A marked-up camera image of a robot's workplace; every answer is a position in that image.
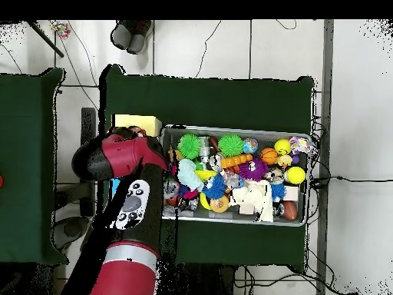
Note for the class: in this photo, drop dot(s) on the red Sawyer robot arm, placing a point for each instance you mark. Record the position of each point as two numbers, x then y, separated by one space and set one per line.
123 157

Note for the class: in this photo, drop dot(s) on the wooden box with three holes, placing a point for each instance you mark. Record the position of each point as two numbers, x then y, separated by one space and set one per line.
138 121

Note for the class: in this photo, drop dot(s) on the mint green foam cloth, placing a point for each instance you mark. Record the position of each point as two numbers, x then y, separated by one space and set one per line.
189 175

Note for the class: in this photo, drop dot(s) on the green spiky ball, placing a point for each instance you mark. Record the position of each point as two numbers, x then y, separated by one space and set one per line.
230 145
189 146

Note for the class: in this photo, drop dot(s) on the blue spiky ball with eyes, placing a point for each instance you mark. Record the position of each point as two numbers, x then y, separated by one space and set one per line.
215 187

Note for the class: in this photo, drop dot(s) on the orange plastic toy block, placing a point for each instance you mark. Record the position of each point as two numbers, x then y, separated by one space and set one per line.
236 161

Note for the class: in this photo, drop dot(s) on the purple furry monster toy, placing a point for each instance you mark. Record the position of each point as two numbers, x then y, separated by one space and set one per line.
253 169

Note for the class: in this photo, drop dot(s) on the cream knitted cloth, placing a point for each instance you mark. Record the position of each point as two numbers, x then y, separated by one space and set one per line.
255 200

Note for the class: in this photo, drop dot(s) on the dark green table cloth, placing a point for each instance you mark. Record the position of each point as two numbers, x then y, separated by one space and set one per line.
24 184
202 92

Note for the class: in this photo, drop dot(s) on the orange toy basketball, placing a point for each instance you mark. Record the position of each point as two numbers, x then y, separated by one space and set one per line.
269 155

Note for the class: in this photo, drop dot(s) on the yellow ball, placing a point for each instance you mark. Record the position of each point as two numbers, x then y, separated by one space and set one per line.
295 175
282 146

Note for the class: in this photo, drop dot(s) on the person's foot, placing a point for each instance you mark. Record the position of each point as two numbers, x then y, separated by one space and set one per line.
121 34
140 38

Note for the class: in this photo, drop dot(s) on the grey round stand base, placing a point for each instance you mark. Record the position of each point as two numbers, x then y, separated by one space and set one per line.
67 230

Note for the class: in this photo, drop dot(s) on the small colourful floor toy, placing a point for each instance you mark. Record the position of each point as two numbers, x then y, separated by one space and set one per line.
60 29

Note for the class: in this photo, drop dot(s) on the thin black rod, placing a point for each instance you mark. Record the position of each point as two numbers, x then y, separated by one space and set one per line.
44 37

